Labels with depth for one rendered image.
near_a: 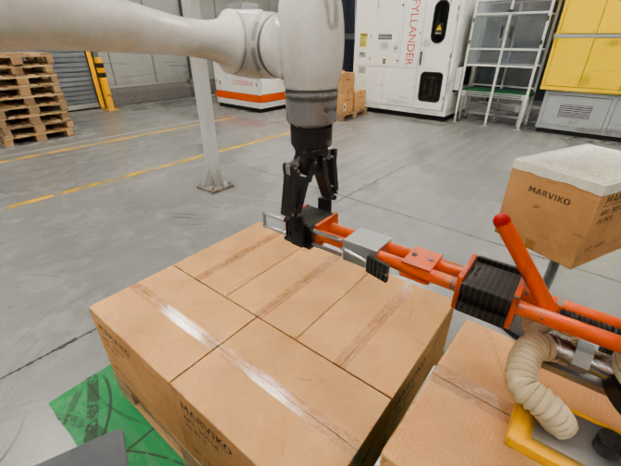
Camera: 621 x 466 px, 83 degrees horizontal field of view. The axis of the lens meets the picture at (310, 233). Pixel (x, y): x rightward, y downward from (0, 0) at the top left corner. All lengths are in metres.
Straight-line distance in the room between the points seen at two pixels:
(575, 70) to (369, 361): 6.97
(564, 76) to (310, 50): 7.32
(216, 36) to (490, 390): 0.79
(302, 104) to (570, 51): 7.30
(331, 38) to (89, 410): 1.91
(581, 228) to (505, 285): 1.30
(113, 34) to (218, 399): 1.02
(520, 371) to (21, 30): 0.67
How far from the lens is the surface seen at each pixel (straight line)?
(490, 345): 0.89
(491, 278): 0.61
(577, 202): 1.87
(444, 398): 0.76
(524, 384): 0.57
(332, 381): 1.25
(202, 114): 4.03
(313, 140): 0.62
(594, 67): 7.76
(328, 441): 1.14
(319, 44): 0.59
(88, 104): 10.46
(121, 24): 0.51
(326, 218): 0.70
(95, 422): 2.06
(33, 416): 2.23
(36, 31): 0.46
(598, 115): 7.87
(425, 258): 0.63
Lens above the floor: 1.53
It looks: 29 degrees down
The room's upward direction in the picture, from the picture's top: straight up
